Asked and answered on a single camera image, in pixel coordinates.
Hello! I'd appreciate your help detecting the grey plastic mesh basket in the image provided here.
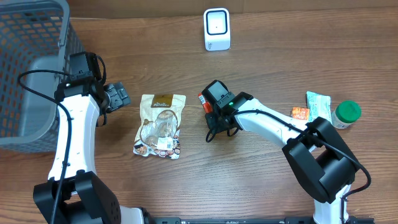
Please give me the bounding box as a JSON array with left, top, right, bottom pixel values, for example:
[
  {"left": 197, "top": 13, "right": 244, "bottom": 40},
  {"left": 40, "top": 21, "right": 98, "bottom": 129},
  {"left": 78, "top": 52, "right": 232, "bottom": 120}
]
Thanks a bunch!
[{"left": 1, "top": 0, "right": 84, "bottom": 152}]

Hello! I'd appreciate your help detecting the orange juice carton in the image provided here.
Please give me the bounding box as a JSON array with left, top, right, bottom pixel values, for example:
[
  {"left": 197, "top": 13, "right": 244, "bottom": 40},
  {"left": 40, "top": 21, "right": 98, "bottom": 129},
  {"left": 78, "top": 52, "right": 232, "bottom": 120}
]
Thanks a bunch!
[{"left": 290, "top": 107, "right": 310, "bottom": 121}]

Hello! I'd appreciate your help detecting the red stick snack packet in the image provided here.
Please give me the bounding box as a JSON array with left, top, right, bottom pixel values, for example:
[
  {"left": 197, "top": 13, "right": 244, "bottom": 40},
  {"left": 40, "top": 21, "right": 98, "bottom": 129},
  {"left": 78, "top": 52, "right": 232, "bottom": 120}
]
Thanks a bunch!
[{"left": 198, "top": 93, "right": 213, "bottom": 114}]

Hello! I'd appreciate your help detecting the green lid jar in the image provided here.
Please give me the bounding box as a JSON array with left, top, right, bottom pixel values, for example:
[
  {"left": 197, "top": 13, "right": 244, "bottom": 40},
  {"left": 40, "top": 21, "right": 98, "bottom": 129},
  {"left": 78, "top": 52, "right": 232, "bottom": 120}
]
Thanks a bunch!
[{"left": 331, "top": 100, "right": 362, "bottom": 129}]

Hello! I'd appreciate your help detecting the red white snack packet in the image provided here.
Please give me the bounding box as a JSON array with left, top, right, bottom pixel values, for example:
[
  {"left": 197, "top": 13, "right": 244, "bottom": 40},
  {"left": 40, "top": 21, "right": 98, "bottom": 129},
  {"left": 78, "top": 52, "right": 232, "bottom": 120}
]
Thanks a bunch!
[{"left": 132, "top": 94, "right": 186, "bottom": 159}]

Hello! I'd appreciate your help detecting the teal snack packet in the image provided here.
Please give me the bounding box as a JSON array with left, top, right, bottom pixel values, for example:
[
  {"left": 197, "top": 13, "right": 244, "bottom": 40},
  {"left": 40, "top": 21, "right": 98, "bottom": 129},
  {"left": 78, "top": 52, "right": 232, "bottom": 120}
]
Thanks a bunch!
[{"left": 306, "top": 91, "right": 331, "bottom": 122}]

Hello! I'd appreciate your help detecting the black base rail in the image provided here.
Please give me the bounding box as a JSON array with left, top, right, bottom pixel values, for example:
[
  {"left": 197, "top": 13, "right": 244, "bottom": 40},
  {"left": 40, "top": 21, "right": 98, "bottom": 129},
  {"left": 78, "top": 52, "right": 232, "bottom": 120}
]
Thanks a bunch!
[{"left": 152, "top": 217, "right": 376, "bottom": 224}]

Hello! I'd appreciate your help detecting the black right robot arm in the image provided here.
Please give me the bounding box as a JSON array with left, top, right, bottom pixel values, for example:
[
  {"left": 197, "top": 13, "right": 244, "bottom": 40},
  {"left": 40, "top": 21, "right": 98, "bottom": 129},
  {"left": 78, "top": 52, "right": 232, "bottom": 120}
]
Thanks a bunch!
[{"left": 198, "top": 80, "right": 361, "bottom": 223}]

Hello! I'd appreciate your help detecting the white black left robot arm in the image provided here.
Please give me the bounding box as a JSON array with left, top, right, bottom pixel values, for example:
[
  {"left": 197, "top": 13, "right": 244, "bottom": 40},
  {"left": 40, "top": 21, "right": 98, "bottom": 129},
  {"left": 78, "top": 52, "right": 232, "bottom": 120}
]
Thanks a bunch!
[{"left": 33, "top": 52, "right": 155, "bottom": 224}]

